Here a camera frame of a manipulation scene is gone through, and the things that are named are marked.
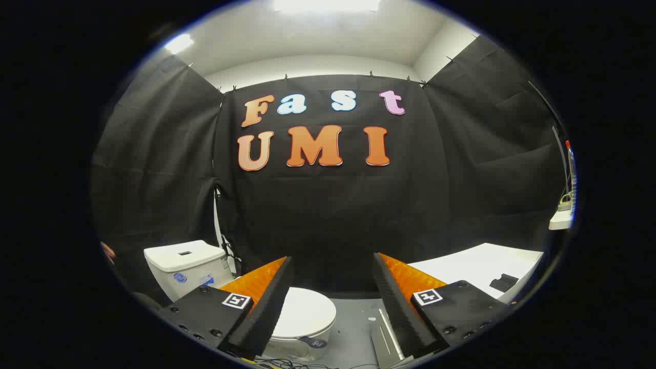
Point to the black backdrop cloth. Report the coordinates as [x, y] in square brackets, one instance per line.
[328, 215]

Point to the small black object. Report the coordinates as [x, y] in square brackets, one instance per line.
[504, 282]

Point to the rectangular ceiling light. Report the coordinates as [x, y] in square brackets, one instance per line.
[328, 5]
[179, 43]

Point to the white table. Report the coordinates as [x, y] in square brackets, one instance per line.
[476, 261]

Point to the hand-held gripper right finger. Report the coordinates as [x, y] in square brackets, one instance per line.
[397, 307]

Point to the white toilet lid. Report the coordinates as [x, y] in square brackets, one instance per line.
[307, 312]

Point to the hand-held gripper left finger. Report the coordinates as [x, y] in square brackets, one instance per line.
[266, 307]

